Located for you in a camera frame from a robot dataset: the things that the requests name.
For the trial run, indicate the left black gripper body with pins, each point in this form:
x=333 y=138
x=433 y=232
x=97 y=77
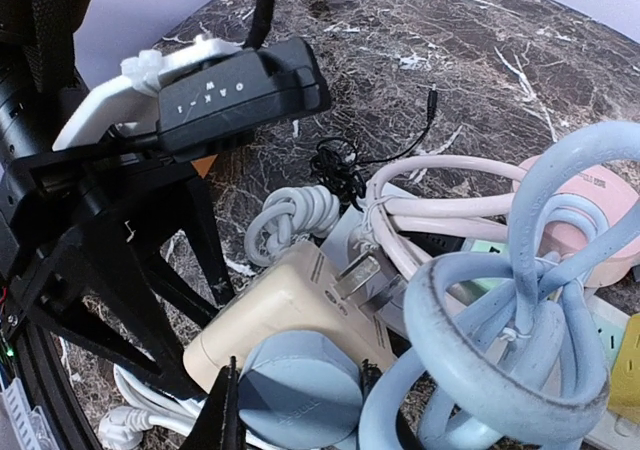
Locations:
x=45 y=195

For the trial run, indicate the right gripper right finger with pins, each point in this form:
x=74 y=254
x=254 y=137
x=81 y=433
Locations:
x=381 y=424

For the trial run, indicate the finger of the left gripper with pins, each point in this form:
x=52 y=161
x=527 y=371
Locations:
x=94 y=257
x=191 y=210

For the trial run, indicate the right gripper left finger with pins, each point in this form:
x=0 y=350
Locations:
x=219 y=426

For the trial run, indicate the beige cube socket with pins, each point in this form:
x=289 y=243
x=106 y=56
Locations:
x=299 y=292

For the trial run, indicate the orange power strip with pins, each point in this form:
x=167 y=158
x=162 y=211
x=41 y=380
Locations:
x=204 y=165

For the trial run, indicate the black charger plug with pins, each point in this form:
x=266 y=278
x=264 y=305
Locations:
x=434 y=244

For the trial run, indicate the yellow cube socket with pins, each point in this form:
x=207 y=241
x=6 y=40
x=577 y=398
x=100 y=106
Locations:
x=625 y=387

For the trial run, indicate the white power strip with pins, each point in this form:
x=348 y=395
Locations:
x=522 y=361

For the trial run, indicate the mint green cube adapter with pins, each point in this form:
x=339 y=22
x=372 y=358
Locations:
x=490 y=257

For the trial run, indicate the white slotted cable duct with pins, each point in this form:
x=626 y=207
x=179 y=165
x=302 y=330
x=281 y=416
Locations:
x=23 y=426

